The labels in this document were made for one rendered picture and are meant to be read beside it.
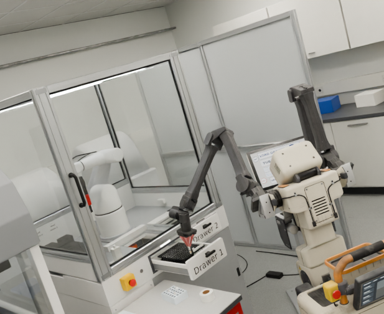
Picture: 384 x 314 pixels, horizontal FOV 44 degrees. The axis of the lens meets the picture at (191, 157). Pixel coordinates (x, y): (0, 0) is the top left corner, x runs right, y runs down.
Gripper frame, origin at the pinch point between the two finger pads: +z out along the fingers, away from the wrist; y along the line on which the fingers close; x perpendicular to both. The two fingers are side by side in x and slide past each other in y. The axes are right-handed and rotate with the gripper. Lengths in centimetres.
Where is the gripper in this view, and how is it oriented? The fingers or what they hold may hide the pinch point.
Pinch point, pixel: (188, 245)
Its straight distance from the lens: 267.1
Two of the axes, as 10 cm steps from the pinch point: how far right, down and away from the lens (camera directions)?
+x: -6.7, 3.0, -6.8
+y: -7.3, -0.9, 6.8
